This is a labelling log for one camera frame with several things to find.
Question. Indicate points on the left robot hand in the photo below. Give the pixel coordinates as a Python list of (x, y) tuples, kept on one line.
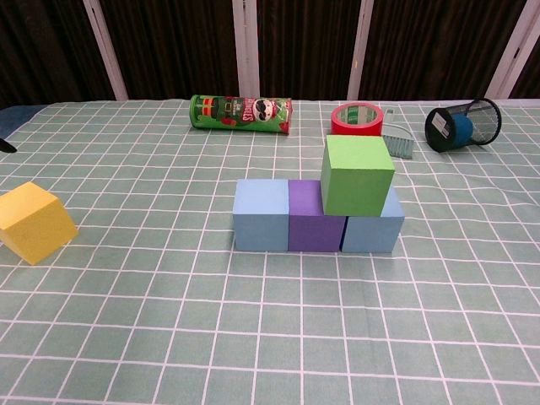
[(6, 146)]

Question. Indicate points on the blue roll in holder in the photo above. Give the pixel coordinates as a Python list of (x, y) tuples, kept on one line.
[(464, 131)]

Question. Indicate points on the black mesh pen holder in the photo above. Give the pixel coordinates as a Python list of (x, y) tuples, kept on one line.
[(439, 126)]

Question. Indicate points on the purple foam cube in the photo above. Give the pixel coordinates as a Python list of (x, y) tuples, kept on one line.
[(312, 230)]

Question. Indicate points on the dark brown curtain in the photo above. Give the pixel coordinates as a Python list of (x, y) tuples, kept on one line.
[(177, 42)]

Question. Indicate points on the white frame post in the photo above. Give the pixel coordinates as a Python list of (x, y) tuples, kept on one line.
[(105, 50), (246, 50), (360, 50), (512, 50)]

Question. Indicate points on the yellow foam cube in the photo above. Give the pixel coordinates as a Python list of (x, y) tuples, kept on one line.
[(34, 223)]

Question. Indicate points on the green Pringles can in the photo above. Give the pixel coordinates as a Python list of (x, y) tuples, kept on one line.
[(240, 114)]

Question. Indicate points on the green foam cube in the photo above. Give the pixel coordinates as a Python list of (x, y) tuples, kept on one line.
[(354, 181)]

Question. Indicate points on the green checked tablecloth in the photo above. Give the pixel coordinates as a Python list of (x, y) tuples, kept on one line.
[(270, 320)]

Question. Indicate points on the red tape roll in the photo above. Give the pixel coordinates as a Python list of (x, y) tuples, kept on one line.
[(354, 126)]

